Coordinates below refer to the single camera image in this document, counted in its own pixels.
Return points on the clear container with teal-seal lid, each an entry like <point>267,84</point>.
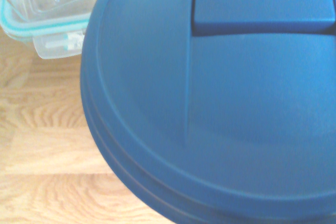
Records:
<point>50,11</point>

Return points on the blue round plastic lid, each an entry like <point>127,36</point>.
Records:
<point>210,98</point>

